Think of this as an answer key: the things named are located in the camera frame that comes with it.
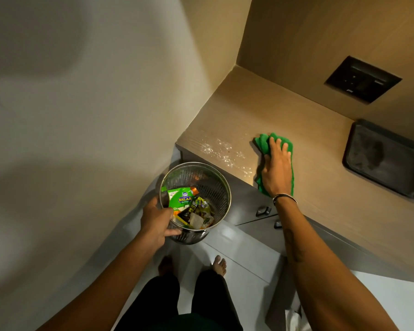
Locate black rectangular tray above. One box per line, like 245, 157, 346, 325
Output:
342, 119, 414, 200

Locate person's left forearm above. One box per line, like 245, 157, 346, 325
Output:
38, 234, 167, 331

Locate person's left hand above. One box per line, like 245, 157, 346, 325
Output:
138, 197, 183, 253

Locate white crumpled bag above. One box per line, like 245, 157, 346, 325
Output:
284, 305, 313, 331

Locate green snack packet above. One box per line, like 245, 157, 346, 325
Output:
161, 187, 194, 213

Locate yellow black wrapper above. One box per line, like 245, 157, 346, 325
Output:
191, 196, 215, 218

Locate silver wrist bangle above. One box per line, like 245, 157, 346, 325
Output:
272, 193, 298, 206

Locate spilled white crumbs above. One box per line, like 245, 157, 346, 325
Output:
198, 136, 256, 177

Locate person's right foot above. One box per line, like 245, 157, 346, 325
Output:
212, 254, 228, 277

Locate black trousers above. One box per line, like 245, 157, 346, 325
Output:
115, 270, 244, 331

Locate green cleaning cloth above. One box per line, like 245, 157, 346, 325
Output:
254, 133, 294, 197

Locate perforated steel trash bin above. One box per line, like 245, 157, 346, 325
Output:
159, 162, 232, 245

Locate black wall switch plate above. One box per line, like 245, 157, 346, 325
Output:
324, 56, 403, 105

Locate person's right forearm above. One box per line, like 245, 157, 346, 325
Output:
273, 198, 400, 331

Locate person's right hand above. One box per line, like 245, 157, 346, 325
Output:
261, 133, 294, 198

